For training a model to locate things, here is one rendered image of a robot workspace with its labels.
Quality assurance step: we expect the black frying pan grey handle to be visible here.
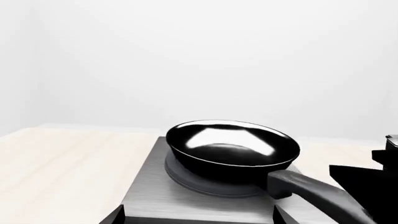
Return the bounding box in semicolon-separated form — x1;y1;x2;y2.
165;119;379;224

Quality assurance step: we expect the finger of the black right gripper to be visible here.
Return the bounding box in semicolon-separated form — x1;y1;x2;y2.
328;164;398;224

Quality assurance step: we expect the silver metal stove box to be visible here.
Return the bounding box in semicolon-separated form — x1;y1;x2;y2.
122;136;315;224

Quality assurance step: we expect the dark grey round burner plate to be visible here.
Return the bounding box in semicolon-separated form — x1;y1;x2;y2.
164;151;272;199

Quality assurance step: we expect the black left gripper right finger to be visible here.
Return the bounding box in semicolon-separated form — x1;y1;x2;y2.
272;204;302;224

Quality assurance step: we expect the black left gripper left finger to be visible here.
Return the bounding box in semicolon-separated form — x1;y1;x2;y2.
99;204;126;224

